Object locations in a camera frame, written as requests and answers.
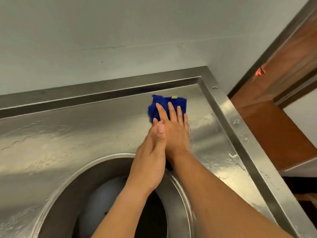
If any person's right hand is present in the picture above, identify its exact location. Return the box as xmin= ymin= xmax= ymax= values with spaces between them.
xmin=155 ymin=101 xmax=191 ymax=160

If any person's left hand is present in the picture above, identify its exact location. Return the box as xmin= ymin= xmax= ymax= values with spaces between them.
xmin=126 ymin=118 xmax=167 ymax=195

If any blue cleaning cloth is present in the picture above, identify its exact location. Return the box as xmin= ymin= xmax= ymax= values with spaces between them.
xmin=148 ymin=95 xmax=187 ymax=124

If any person's right forearm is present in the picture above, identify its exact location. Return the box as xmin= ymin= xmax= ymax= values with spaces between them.
xmin=168 ymin=149 xmax=294 ymax=238

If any person's left forearm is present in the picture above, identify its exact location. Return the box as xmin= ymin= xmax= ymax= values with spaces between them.
xmin=91 ymin=184 xmax=155 ymax=238

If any round steel wok basin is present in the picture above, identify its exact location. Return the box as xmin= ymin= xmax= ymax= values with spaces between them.
xmin=32 ymin=153 xmax=196 ymax=238

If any brown wooden door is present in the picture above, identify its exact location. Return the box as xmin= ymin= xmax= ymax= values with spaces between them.
xmin=228 ymin=10 xmax=317 ymax=172

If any dark metal door frame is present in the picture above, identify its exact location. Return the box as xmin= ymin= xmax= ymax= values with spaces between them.
xmin=227 ymin=0 xmax=317 ymax=100

